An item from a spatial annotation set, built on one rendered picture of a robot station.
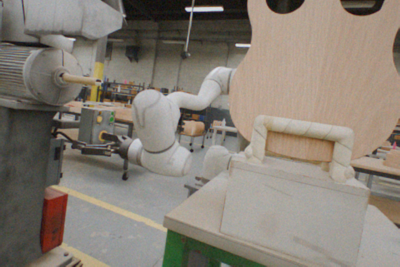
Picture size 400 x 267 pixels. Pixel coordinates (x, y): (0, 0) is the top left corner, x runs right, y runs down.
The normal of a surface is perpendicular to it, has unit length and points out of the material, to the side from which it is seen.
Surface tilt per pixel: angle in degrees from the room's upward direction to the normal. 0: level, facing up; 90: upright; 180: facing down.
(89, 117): 90
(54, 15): 90
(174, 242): 90
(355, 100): 90
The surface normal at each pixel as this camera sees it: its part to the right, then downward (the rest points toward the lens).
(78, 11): -0.37, 0.00
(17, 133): 0.92, 0.16
